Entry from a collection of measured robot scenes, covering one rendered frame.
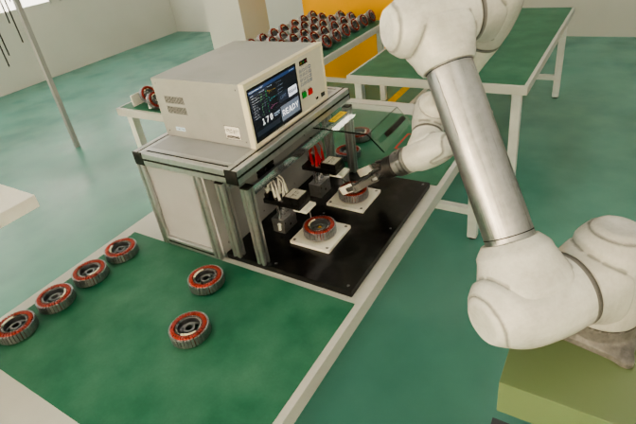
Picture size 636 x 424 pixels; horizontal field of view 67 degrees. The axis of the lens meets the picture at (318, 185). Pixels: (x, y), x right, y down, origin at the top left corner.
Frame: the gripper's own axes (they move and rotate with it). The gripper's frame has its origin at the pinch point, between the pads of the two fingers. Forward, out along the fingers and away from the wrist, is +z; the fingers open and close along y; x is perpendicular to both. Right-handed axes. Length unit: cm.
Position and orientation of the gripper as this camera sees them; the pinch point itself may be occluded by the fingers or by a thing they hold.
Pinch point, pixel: (352, 181)
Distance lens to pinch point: 176.4
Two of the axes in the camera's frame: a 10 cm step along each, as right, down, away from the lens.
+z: -6.8, 2.8, 6.8
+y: -5.1, 4.9, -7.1
